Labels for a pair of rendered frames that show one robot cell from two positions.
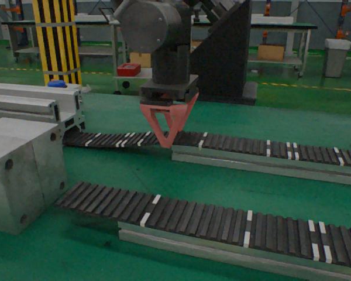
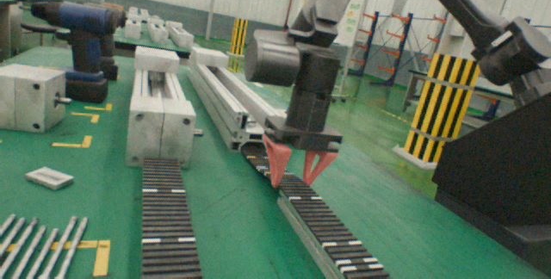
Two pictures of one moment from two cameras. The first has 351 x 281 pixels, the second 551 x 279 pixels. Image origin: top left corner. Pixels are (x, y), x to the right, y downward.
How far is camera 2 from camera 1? 36 cm
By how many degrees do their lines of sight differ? 49
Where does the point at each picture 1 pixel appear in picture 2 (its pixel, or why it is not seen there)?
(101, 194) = (169, 170)
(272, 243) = (151, 257)
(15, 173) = (141, 126)
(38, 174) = (161, 139)
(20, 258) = (106, 173)
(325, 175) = not seen: outside the picture
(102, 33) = not seen: hidden behind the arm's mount
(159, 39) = (252, 71)
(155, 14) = (256, 50)
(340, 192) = not seen: outside the picture
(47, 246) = (121, 178)
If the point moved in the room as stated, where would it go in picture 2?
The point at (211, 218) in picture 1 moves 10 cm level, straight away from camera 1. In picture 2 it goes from (170, 220) to (253, 213)
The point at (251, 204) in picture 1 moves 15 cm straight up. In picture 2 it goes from (245, 264) to (272, 137)
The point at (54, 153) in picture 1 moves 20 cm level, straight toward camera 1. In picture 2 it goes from (182, 133) to (58, 163)
